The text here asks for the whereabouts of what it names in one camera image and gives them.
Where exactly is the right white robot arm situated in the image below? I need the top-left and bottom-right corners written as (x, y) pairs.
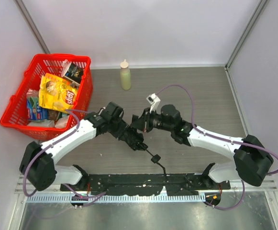
top-left (131, 104), bottom-right (274, 187)

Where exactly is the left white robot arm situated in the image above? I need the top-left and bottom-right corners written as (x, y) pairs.
top-left (20, 102), bottom-right (140, 192)

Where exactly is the pale green squeeze bottle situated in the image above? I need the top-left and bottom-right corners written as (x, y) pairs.
top-left (120, 59), bottom-right (131, 90)

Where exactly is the white plastic bag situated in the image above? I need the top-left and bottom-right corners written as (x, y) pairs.
top-left (27, 115), bottom-right (69, 129)

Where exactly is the black and white snack box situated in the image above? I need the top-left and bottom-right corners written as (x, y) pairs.
top-left (61, 62), bottom-right (84, 87)

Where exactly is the yellow Lays chip bag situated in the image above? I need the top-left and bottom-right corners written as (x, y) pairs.
top-left (39, 73), bottom-right (78, 113)

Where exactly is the blue snack package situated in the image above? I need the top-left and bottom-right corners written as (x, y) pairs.
top-left (26, 97), bottom-right (48, 122)

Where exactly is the red plastic shopping basket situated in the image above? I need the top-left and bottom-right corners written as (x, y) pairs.
top-left (0, 54), bottom-right (93, 140)

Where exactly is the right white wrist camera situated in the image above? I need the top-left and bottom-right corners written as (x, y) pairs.
top-left (146, 93), bottom-right (161, 113)

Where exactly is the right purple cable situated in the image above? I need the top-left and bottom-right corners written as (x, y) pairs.
top-left (156, 84), bottom-right (278, 211)

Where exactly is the purple cable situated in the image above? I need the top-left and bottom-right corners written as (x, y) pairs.
top-left (22, 109), bottom-right (109, 211)
top-left (156, 84), bottom-right (278, 211)

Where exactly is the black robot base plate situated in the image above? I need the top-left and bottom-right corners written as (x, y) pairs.
top-left (70, 173), bottom-right (231, 196)

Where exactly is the white slotted cable duct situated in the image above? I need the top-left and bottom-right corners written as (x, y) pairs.
top-left (27, 193), bottom-right (205, 203)

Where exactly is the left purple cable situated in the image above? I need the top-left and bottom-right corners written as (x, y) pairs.
top-left (22, 109), bottom-right (109, 211)

